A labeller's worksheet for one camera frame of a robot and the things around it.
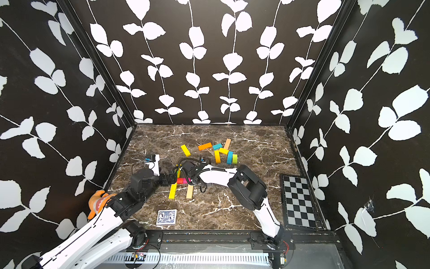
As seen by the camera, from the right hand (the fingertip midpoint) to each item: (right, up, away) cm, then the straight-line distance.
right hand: (198, 178), depth 94 cm
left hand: (-11, +10, -17) cm, 22 cm away
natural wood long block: (+17, +20, +17) cm, 32 cm away
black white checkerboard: (+52, -10, -10) cm, 54 cm away
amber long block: (+11, +11, +10) cm, 19 cm away
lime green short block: (+21, +10, +7) cm, 25 cm away
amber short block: (+14, +15, +12) cm, 24 cm away
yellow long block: (-5, +8, -24) cm, 26 cm away
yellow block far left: (-10, +15, +13) cm, 22 cm away
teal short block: (+11, +18, +14) cm, 25 cm away
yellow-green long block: (-13, -6, -6) cm, 15 cm away
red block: (-5, +5, -23) cm, 24 cm away
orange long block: (+2, +18, +15) cm, 23 cm away
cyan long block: (+18, +11, +9) cm, 23 cm away
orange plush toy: (-45, -7, -16) cm, 49 cm away
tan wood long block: (-4, -6, -6) cm, 9 cm away
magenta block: (-3, +4, -22) cm, 23 cm away
